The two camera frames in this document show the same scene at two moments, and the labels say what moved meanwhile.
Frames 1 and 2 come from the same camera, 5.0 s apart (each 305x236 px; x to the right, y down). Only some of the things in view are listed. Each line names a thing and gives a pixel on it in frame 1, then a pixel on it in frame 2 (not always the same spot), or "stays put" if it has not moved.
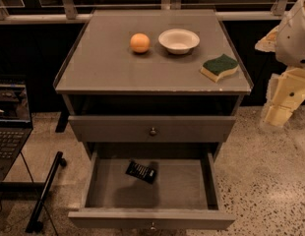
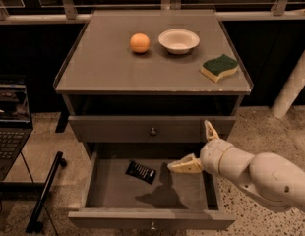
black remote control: x=141 y=171 stays put
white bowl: x=178 y=41 stays put
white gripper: x=294 y=41 -> x=213 y=156
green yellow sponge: x=213 y=69 stays put
